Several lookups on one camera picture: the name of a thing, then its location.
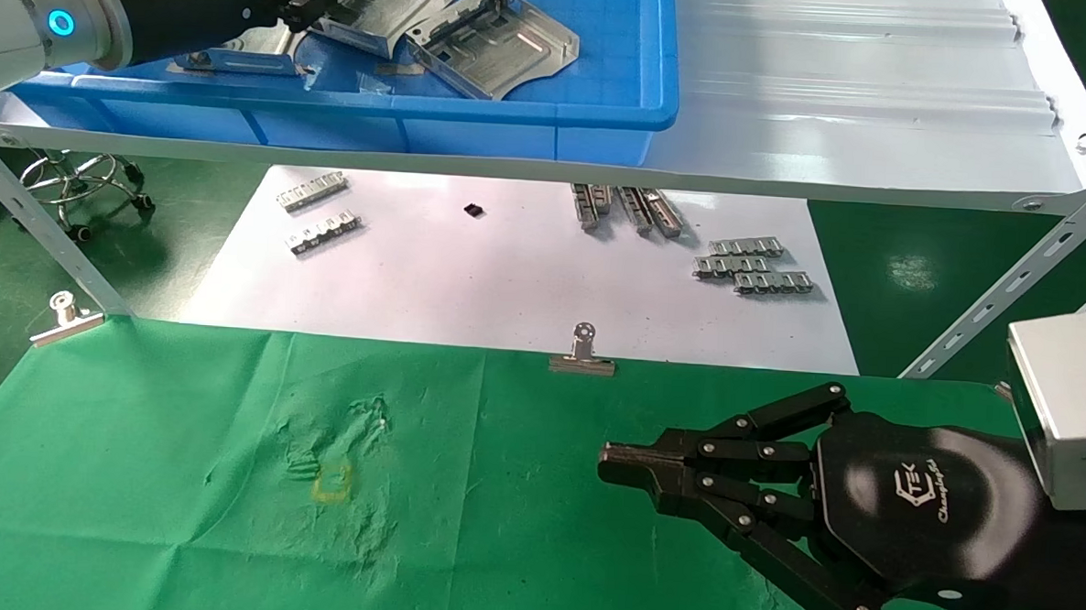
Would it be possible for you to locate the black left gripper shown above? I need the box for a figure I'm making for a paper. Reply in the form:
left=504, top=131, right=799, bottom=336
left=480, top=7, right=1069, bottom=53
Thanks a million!
left=91, top=0, right=353, bottom=82

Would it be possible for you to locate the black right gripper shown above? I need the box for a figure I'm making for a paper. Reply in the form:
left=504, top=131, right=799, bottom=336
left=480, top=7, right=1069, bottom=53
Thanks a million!
left=594, top=372, right=1086, bottom=610

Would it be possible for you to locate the silver notched metal strip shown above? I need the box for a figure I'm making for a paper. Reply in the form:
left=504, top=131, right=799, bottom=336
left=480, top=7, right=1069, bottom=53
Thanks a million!
left=733, top=268, right=816, bottom=300
left=285, top=207, right=364, bottom=259
left=275, top=169, right=350, bottom=217
left=691, top=253, right=774, bottom=284
left=708, top=237, right=785, bottom=259

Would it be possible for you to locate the silver bulldog clip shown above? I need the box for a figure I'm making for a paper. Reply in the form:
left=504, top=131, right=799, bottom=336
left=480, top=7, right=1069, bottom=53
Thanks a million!
left=28, top=289, right=107, bottom=351
left=548, top=320, right=618, bottom=378

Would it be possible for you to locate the blue plastic bin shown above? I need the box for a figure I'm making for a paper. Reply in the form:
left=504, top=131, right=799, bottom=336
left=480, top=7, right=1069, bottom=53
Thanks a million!
left=5, top=0, right=686, bottom=168

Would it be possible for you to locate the chrome stool base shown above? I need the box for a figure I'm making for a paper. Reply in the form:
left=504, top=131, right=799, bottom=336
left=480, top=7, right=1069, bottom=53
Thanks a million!
left=16, top=149, right=158, bottom=243

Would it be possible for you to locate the white two-tier metal shelf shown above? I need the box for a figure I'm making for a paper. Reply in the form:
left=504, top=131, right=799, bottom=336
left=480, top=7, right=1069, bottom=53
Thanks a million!
left=0, top=0, right=1086, bottom=389

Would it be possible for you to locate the silver sheet-metal bracket plate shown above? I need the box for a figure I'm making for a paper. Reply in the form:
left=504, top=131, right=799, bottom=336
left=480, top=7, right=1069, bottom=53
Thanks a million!
left=167, top=18, right=322, bottom=82

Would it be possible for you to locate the silver plate with slotted rail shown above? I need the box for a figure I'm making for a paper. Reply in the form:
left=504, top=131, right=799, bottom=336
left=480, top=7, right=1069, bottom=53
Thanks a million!
left=401, top=0, right=583, bottom=105

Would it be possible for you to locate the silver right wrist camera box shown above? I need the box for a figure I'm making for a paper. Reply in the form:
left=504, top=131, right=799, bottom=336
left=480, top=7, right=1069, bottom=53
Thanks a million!
left=999, top=307, right=1086, bottom=513

